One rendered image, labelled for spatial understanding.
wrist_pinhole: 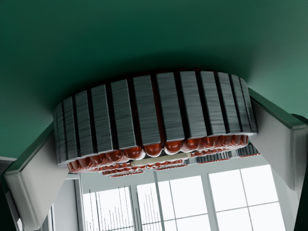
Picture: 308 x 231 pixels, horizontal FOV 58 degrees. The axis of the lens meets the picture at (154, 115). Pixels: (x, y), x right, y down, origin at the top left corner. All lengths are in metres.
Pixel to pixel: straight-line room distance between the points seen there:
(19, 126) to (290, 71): 0.17
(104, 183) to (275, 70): 6.53
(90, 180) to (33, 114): 6.53
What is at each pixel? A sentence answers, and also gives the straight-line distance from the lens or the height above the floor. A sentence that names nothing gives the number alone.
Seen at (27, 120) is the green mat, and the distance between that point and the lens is 0.19.
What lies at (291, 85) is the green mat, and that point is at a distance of 0.22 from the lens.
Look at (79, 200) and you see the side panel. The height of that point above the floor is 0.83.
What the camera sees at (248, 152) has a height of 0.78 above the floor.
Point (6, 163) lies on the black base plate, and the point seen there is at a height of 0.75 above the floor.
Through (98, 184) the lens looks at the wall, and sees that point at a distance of 6.68.
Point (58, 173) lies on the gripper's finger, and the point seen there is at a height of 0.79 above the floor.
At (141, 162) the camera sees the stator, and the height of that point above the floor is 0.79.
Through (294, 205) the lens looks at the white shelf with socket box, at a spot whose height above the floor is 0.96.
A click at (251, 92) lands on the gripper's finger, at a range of 0.17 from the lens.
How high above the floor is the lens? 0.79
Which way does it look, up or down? 12 degrees down
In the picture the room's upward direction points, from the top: 171 degrees clockwise
